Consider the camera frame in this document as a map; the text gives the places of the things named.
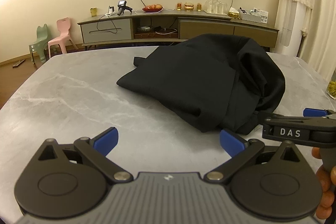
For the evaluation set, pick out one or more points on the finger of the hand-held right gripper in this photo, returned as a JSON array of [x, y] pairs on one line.
[[313, 112]]

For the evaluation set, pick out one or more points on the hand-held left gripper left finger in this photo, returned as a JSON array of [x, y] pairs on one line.
[[107, 140]]

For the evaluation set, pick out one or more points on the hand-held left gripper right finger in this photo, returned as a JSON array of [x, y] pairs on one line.
[[231, 142]]

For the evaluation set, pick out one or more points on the black pants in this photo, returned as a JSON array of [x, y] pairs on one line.
[[199, 82]]

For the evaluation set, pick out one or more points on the person's right hand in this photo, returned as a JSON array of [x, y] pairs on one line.
[[325, 200]]

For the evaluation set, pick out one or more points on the glass jar with yellow contents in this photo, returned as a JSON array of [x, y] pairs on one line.
[[332, 90]]

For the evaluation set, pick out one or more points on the white curtain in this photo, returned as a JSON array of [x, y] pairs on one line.
[[323, 16]]

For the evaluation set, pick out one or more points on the lace covered air conditioner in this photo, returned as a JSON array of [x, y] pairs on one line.
[[290, 16]]

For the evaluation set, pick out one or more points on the white storage basket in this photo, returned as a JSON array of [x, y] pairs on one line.
[[253, 16]]

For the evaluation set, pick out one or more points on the pink plastic chair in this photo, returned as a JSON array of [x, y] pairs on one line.
[[63, 35]]

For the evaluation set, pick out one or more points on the flat object on floor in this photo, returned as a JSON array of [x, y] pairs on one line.
[[18, 63]]

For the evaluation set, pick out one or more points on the long media cabinet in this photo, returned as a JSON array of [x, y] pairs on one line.
[[204, 27]]

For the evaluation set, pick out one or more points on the green plastic chair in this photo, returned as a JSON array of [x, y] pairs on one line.
[[40, 39]]

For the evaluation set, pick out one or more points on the gold tissue box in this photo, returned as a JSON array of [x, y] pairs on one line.
[[233, 14]]

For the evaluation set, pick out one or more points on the white power strip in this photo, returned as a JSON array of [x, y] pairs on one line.
[[110, 13]]

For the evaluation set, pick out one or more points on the yellow cup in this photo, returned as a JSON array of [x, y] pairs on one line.
[[93, 12]]

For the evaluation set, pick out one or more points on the spare gripper device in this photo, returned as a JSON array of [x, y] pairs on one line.
[[122, 6]]

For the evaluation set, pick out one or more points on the set of clear glasses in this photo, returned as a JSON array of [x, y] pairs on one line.
[[215, 6]]

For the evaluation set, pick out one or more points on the amber glass cup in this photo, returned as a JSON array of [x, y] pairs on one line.
[[199, 7], [179, 6]]

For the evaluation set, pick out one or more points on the red fruit plate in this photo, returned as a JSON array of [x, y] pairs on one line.
[[152, 7]]

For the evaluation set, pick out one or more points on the gold ornament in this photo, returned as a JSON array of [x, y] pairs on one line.
[[189, 6]]

